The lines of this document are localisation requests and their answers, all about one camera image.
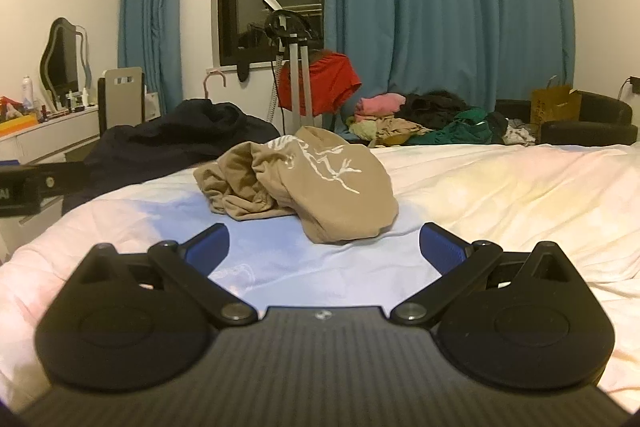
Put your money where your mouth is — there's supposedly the black clothes pile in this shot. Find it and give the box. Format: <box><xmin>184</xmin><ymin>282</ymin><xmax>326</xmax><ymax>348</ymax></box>
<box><xmin>400</xmin><ymin>91</ymin><xmax>473</xmax><ymax>125</ymax></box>

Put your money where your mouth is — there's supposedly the black armchair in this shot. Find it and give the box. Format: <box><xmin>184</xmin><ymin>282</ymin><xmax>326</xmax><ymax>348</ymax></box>
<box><xmin>495</xmin><ymin>91</ymin><xmax>639</xmax><ymax>146</ymax></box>

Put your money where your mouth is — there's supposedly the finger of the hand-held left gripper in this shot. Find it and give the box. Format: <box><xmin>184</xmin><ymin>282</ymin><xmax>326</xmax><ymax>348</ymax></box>
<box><xmin>22</xmin><ymin>161</ymin><xmax>91</xmax><ymax>208</ymax></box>

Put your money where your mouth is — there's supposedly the narrow blue curtain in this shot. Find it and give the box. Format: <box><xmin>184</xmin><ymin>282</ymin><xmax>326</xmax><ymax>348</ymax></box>
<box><xmin>117</xmin><ymin>0</ymin><xmax>188</xmax><ymax>118</ymax></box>

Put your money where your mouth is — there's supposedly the pink folded cloth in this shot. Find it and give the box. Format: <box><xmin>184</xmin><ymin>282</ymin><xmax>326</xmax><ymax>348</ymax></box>
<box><xmin>356</xmin><ymin>93</ymin><xmax>407</xmax><ymax>118</ymax></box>

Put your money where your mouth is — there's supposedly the brown paper bag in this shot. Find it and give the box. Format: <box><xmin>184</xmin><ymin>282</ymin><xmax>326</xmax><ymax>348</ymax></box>
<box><xmin>530</xmin><ymin>76</ymin><xmax>583</xmax><ymax>125</ymax></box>

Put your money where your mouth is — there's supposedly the garment steamer stand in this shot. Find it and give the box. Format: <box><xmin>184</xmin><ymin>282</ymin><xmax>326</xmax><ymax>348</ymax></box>
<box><xmin>262</xmin><ymin>0</ymin><xmax>326</xmax><ymax>128</ymax></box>

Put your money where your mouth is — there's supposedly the red shirt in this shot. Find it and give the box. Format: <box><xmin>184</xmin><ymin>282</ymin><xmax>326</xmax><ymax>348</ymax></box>
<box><xmin>277</xmin><ymin>49</ymin><xmax>362</xmax><ymax>115</ymax></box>

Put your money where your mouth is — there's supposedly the dark navy garment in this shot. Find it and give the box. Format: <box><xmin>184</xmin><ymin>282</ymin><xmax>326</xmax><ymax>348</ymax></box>
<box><xmin>62</xmin><ymin>98</ymin><xmax>281</xmax><ymax>215</ymax></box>

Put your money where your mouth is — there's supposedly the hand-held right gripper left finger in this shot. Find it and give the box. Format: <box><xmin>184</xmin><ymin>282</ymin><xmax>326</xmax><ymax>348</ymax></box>
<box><xmin>67</xmin><ymin>223</ymin><xmax>258</xmax><ymax>326</ymax></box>

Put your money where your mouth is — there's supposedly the tan hoodie with white print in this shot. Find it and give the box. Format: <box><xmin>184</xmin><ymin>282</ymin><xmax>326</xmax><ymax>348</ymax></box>
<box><xmin>194</xmin><ymin>126</ymin><xmax>399</xmax><ymax>244</ymax></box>

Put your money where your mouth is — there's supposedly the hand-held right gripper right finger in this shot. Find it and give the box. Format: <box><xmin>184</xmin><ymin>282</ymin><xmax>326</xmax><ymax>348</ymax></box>
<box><xmin>391</xmin><ymin>223</ymin><xmax>576</xmax><ymax>326</ymax></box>

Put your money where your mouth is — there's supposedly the wavy framed mirror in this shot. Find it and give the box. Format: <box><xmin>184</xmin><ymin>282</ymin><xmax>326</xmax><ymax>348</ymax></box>
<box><xmin>39</xmin><ymin>18</ymin><xmax>93</xmax><ymax>100</ymax></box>

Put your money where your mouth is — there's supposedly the pastel duvet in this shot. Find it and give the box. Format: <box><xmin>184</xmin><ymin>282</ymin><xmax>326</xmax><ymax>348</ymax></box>
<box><xmin>0</xmin><ymin>142</ymin><xmax>640</xmax><ymax>408</ymax></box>

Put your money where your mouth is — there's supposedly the wide blue curtain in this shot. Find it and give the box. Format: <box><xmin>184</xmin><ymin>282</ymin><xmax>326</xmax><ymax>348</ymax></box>
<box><xmin>322</xmin><ymin>0</ymin><xmax>576</xmax><ymax>142</ymax></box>

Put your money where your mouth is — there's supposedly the white patterned cloth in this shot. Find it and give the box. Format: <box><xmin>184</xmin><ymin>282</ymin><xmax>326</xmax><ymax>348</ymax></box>
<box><xmin>502</xmin><ymin>119</ymin><xmax>541</xmax><ymax>145</ymax></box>

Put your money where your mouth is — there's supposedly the green garment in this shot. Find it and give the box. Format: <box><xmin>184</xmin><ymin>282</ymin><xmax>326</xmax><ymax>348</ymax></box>
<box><xmin>407</xmin><ymin>107</ymin><xmax>508</xmax><ymax>146</ymax></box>

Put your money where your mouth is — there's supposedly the beige crumpled clothing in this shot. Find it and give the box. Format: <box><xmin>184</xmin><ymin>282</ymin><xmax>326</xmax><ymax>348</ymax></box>
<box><xmin>347</xmin><ymin>114</ymin><xmax>436</xmax><ymax>146</ymax></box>

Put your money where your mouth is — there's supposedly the grey chair back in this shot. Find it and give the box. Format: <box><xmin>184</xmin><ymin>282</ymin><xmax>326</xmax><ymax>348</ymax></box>
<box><xmin>97</xmin><ymin>67</ymin><xmax>146</xmax><ymax>138</ymax></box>

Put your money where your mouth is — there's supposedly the orange box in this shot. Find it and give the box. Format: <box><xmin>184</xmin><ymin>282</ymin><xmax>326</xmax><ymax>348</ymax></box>
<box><xmin>0</xmin><ymin>114</ymin><xmax>38</xmax><ymax>138</ymax></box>

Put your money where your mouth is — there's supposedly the white dresser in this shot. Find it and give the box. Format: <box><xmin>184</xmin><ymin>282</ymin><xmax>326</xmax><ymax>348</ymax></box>
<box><xmin>0</xmin><ymin>106</ymin><xmax>101</xmax><ymax>258</ymax></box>

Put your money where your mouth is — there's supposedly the pink hanger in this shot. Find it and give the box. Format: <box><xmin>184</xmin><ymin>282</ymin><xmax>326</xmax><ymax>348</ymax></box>
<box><xmin>202</xmin><ymin>69</ymin><xmax>227</xmax><ymax>100</ymax></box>

